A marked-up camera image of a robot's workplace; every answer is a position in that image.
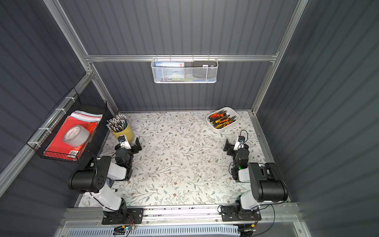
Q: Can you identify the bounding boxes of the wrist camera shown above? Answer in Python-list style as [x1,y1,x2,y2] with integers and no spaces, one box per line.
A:
[117,135,131,150]
[234,136,246,151]

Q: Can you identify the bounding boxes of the bundle of pens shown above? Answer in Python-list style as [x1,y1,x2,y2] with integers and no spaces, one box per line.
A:
[106,114,128,133]

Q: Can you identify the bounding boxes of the clear tape roll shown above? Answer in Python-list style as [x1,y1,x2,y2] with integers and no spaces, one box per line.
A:
[62,125,90,147]

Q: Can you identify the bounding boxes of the white ventilated cable duct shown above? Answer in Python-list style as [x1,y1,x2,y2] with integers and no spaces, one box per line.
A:
[67,225,240,237]

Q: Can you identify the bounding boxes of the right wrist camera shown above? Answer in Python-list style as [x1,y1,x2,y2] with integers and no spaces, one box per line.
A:
[234,136,246,151]

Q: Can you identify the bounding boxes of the white plastic storage box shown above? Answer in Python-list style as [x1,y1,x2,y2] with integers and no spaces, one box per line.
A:
[206,107,240,133]

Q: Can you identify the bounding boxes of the blue box in basket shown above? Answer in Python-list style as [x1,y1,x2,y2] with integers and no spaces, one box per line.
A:
[154,62,185,68]

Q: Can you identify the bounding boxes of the floral table mat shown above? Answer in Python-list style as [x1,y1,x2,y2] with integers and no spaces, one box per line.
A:
[112,112,266,206]

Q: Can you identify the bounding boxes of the black wire wall basket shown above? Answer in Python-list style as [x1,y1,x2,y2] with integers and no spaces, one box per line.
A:
[27,90,108,163]

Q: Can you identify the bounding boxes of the yellow pen holder cup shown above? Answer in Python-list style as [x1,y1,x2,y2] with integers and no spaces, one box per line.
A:
[112,124,134,142]

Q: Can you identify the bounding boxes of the small circuit board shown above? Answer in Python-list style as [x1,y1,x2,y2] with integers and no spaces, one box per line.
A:
[113,225,135,237]

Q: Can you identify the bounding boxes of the orange black pliers in box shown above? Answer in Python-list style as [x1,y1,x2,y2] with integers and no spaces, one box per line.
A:
[209,110,226,121]

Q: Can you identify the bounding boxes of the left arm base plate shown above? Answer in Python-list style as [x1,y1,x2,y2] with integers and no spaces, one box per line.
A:
[102,208,144,225]

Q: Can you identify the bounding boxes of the red paper packet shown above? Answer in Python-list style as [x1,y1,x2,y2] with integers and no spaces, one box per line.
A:
[43,116,98,162]

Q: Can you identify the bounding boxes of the aluminium front rail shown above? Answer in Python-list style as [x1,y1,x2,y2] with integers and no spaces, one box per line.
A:
[59,202,304,228]

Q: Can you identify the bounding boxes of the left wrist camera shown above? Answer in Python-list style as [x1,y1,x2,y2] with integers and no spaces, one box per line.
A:
[117,135,131,150]

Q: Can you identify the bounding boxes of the yellow black pliers in box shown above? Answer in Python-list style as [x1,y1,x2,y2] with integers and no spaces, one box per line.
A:
[213,116,236,129]

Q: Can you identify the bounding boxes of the black device in basket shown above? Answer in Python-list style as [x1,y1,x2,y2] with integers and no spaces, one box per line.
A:
[193,61,218,68]

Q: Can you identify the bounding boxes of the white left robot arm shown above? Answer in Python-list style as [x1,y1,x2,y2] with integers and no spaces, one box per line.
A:
[68,139,143,225]

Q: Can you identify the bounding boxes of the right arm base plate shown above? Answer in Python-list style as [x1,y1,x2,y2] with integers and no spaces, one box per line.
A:
[217,205,262,222]

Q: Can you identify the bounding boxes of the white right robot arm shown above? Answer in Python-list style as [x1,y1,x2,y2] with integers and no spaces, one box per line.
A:
[221,138,288,220]

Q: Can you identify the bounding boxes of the white mesh wall basket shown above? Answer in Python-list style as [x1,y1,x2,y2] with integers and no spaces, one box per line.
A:
[151,58,219,84]

